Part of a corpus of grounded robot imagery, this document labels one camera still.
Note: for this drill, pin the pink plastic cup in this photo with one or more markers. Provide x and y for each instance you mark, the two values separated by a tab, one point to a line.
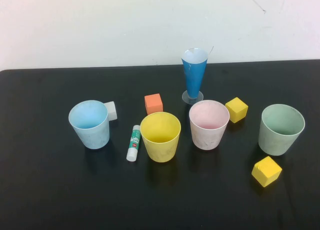
206	138

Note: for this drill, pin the light blue plastic cup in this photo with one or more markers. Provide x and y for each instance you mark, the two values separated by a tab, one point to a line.
95	137

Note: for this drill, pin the light green plastic cup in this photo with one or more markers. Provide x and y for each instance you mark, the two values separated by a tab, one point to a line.
275	143

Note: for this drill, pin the orange foam cube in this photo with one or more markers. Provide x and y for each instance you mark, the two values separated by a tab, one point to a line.
153	103

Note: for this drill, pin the yellow plastic cup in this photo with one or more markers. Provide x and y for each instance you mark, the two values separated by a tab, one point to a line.
161	151

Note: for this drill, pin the white green glue stick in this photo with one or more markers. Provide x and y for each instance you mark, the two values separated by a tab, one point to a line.
133	142

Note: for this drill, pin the blue cone glass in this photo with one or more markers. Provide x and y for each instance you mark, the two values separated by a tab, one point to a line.
193	77

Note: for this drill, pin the white foam cube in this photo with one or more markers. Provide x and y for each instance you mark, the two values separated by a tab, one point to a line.
112	112

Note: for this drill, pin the chipped yellow foam cube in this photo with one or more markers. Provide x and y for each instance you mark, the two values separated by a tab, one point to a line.
266	171

